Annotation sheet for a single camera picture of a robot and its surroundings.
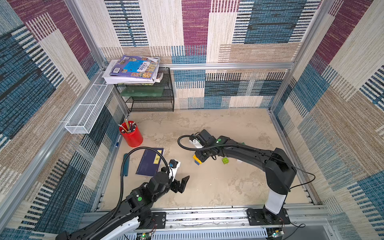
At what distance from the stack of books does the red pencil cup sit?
250 mm

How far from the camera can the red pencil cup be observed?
3.03 feet

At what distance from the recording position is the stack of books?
792 mm
